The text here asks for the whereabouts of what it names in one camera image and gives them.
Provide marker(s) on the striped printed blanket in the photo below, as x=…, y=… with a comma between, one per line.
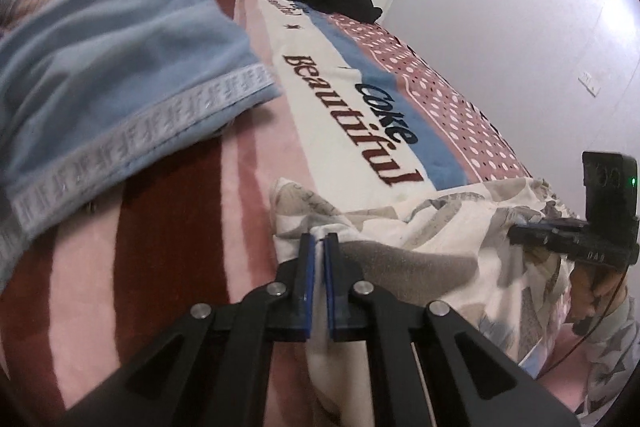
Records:
x=200, y=207

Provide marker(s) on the white wall socket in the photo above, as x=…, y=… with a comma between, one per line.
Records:
x=590, y=84

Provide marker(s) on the light blue blanket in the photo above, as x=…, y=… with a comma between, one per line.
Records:
x=110, y=72

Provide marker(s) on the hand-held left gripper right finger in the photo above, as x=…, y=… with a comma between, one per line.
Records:
x=330, y=267

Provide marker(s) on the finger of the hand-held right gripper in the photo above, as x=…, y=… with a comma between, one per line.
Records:
x=540, y=234

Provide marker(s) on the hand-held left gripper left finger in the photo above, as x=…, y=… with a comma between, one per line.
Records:
x=310, y=267

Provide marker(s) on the pink cloth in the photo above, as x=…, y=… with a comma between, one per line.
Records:
x=570, y=372

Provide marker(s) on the person's right hand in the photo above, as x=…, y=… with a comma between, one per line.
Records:
x=590, y=292

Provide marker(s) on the cream patterned pants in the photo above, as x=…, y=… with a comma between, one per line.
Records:
x=425, y=227

